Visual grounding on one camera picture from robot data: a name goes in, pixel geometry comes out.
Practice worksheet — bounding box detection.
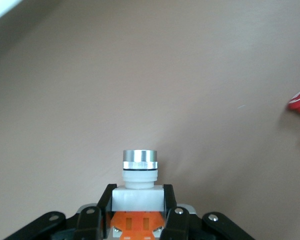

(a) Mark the silver-bezel button orange contact block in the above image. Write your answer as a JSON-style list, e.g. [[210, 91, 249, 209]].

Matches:
[[110, 149, 166, 240]]

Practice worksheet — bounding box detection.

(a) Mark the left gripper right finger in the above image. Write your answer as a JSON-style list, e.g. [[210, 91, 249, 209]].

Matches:
[[159, 184, 256, 240]]

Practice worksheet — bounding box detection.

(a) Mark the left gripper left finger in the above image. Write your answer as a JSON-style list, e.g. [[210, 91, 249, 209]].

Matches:
[[4, 183, 117, 240]]

